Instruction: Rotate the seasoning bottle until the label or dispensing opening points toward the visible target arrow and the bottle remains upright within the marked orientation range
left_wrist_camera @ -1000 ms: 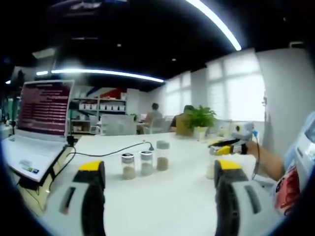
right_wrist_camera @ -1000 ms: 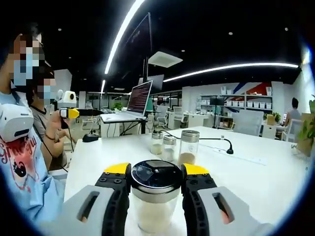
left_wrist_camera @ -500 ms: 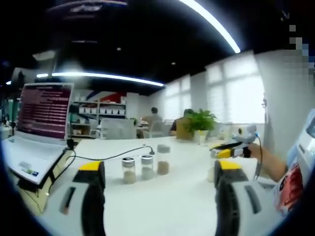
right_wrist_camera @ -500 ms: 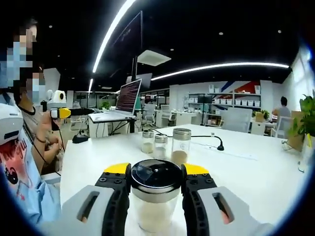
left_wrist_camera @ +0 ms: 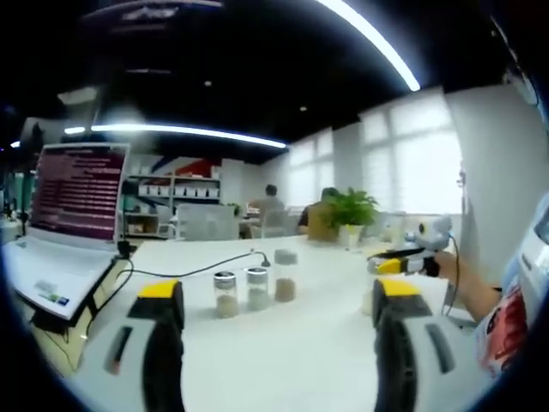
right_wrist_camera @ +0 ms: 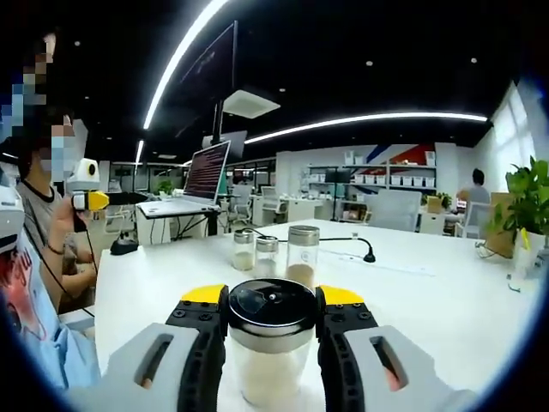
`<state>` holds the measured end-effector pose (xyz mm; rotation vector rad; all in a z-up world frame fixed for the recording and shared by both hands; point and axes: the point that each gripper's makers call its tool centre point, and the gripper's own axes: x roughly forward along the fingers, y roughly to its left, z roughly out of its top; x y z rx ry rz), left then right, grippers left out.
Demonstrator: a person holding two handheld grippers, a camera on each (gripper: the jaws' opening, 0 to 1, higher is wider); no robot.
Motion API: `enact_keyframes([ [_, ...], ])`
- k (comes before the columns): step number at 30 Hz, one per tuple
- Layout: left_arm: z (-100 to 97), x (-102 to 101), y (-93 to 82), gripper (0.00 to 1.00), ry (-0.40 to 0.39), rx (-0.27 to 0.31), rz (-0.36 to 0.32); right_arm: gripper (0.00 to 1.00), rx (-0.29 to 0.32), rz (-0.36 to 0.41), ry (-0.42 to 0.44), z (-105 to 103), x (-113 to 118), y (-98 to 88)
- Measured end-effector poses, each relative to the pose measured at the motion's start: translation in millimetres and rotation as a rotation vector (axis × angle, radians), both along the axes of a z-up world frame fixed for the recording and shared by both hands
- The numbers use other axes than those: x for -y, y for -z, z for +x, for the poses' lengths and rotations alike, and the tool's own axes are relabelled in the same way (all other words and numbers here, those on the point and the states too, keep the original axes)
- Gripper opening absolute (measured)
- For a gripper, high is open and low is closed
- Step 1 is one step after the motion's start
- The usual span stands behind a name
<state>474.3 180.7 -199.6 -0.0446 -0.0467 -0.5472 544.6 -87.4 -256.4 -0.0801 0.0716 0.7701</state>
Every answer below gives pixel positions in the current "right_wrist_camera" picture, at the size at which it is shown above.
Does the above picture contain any tall seasoning bottle brown powder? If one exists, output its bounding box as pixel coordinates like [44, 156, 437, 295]
[286, 224, 321, 289]

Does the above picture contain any person's left hand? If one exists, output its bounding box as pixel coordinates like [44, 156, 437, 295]
[49, 198, 93, 244]

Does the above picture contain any long curved ceiling light strip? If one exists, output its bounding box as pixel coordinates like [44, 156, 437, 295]
[143, 0, 232, 130]

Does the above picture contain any grey office chair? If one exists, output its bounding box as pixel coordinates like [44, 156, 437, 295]
[364, 188, 424, 233]

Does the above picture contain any white laptop stand table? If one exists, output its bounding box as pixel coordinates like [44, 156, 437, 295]
[136, 199, 222, 246]

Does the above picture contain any potted green plant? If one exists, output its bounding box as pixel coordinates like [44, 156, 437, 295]
[492, 156, 549, 278]

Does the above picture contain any row of white storage bins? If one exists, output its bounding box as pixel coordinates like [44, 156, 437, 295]
[353, 173, 437, 188]

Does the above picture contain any grey shelf unit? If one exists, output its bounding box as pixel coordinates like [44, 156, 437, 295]
[306, 161, 438, 203]

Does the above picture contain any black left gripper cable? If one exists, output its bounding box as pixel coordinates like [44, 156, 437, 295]
[20, 221, 100, 318]

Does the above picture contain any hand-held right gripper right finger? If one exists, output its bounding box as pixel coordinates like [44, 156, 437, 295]
[315, 284, 477, 412]

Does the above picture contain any brown cardboard box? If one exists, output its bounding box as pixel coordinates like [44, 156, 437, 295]
[488, 191, 516, 259]

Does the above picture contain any small tilted dark screen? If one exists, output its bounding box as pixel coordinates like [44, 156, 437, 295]
[201, 130, 250, 158]

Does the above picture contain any small seasoning bottle white powder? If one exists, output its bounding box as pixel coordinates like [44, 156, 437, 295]
[255, 235, 280, 278]

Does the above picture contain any white chest-worn device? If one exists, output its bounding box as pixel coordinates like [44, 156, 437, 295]
[0, 169, 27, 255]

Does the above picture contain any white paper cup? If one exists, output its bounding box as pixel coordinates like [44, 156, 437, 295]
[513, 229, 535, 280]

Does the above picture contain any black oval puck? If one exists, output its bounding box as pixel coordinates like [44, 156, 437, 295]
[109, 238, 140, 257]

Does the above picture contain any operator person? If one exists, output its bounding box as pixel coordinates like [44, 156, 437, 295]
[0, 239, 102, 387]

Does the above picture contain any tall seasoning bottle white powder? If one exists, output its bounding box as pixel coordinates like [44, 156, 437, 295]
[226, 277, 318, 408]

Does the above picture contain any silver laptop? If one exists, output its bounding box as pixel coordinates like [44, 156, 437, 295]
[136, 140, 232, 218]

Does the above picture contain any small seasoning bottle beige powder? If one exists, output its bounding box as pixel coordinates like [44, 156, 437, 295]
[232, 228, 256, 272]

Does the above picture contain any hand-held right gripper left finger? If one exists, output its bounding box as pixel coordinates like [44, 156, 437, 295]
[68, 282, 231, 412]

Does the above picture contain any black gooseneck cable with base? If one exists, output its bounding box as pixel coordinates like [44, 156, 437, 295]
[244, 226, 377, 264]

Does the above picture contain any white mesh office chair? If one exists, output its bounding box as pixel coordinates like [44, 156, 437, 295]
[260, 185, 289, 225]
[231, 184, 255, 225]

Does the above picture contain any small black monitor on stand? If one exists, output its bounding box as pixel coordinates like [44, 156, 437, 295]
[323, 167, 353, 222]

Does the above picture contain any white ceiling air vent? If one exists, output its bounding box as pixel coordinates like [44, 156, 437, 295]
[222, 88, 281, 118]

